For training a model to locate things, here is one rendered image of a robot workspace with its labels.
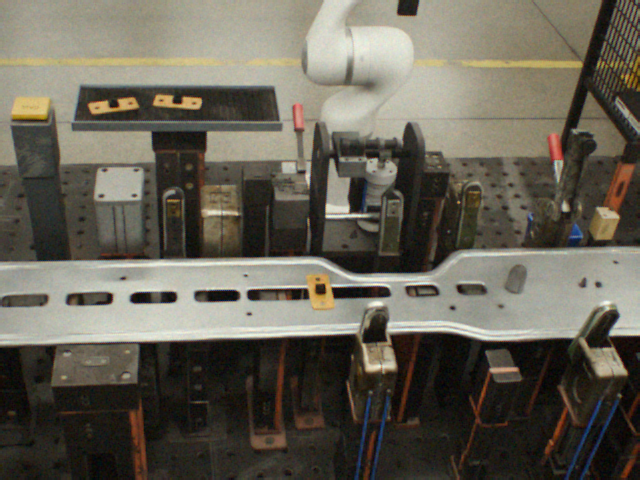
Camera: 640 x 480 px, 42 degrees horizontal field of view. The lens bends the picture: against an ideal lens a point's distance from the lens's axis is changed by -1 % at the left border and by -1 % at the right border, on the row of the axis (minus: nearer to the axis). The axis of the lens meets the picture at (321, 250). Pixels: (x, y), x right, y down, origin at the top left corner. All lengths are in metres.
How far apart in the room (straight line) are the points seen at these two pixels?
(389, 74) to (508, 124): 2.30
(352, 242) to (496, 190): 0.77
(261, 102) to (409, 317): 0.49
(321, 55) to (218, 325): 0.64
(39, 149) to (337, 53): 0.60
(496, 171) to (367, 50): 0.73
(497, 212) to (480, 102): 2.01
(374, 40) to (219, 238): 0.55
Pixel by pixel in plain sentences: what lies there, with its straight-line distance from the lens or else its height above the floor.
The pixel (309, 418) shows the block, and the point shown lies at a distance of 1.61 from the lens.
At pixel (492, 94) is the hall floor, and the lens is 4.25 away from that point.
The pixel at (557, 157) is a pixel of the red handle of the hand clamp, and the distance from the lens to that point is 1.64.
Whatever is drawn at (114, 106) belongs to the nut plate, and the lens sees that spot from 1.57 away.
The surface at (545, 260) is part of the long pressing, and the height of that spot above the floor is 1.00.
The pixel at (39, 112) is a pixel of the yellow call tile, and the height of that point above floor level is 1.16.
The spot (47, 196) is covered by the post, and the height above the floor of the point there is 0.98.
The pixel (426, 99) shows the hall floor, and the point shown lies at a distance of 4.10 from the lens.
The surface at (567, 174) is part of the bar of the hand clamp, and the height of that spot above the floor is 1.14.
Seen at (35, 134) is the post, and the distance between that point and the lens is 1.59.
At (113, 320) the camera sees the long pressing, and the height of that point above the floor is 1.00.
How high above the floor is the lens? 1.95
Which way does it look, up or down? 39 degrees down
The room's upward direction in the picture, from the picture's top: 6 degrees clockwise
